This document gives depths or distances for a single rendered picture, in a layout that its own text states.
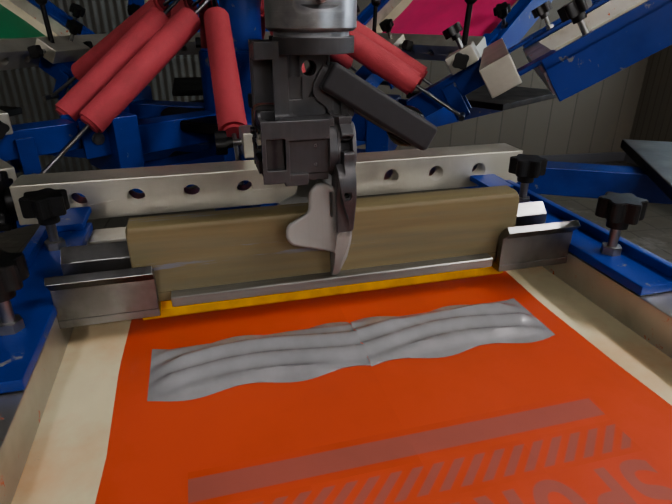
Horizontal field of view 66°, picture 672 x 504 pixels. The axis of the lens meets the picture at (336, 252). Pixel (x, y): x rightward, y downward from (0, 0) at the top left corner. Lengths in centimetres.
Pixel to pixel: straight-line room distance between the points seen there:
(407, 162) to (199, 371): 43
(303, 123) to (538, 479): 31
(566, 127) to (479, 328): 457
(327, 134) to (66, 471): 31
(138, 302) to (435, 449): 28
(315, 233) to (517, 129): 437
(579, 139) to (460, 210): 461
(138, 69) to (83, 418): 76
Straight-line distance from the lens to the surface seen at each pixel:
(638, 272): 57
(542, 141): 494
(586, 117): 511
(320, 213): 46
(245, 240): 48
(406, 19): 196
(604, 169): 123
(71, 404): 46
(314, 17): 43
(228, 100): 93
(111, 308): 50
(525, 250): 58
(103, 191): 70
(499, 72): 90
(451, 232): 54
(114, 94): 106
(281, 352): 45
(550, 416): 43
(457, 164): 78
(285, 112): 45
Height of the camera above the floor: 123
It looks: 25 degrees down
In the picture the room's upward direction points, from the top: straight up
